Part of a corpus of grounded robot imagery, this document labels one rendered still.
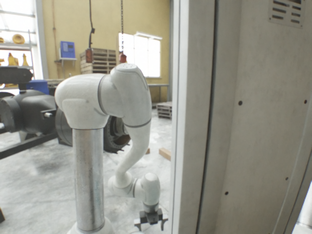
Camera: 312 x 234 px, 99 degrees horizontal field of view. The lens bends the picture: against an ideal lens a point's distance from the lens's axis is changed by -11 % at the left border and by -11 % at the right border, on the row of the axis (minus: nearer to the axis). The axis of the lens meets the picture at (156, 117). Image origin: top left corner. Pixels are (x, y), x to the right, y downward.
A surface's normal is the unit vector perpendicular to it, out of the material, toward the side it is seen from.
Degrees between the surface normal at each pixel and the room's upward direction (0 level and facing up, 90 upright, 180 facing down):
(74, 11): 90
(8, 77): 90
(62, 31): 90
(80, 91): 77
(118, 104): 109
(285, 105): 90
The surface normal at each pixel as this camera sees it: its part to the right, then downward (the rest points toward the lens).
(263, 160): 0.20, 0.22
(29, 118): -0.29, 0.22
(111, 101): -0.09, 0.43
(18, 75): 0.64, 0.18
